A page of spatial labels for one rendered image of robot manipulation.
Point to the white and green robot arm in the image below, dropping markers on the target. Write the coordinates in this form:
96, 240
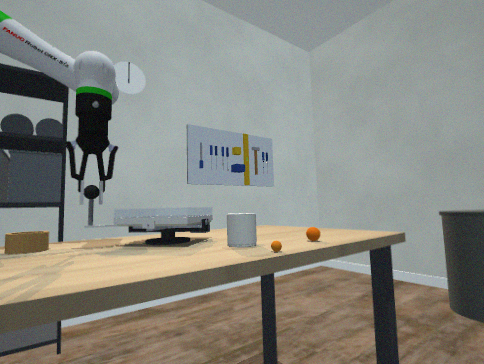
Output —
94, 72

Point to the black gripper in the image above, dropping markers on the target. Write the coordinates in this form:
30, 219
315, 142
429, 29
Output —
92, 139

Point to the tan tape roll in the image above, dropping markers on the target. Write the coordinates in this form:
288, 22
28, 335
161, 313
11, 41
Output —
20, 242

